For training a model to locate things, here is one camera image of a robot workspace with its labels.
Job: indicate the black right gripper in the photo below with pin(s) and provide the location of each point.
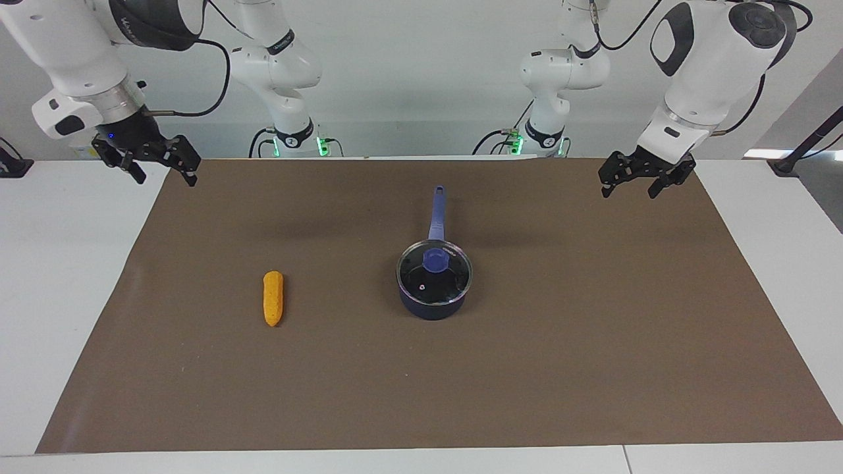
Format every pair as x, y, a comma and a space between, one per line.
132, 135

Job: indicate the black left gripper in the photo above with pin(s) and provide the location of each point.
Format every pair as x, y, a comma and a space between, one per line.
662, 164

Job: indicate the yellow corn cob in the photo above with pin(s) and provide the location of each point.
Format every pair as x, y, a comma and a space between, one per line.
272, 299

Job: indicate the glass lid with blue knob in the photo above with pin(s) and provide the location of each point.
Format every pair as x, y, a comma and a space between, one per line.
421, 283

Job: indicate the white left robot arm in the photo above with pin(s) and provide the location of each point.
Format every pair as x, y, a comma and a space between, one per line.
711, 66

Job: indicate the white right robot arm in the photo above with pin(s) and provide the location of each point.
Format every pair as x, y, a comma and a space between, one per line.
79, 59

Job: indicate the black stand with pole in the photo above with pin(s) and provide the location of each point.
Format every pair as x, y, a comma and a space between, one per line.
807, 141

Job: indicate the dark blue saucepan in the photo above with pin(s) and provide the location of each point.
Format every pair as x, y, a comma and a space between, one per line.
437, 217

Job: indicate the brown table mat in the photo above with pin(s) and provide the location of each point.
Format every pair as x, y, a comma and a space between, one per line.
527, 382

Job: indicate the white wall socket box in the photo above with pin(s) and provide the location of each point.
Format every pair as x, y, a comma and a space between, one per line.
82, 151

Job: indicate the black clamp mount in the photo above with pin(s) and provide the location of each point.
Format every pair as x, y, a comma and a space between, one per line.
13, 168

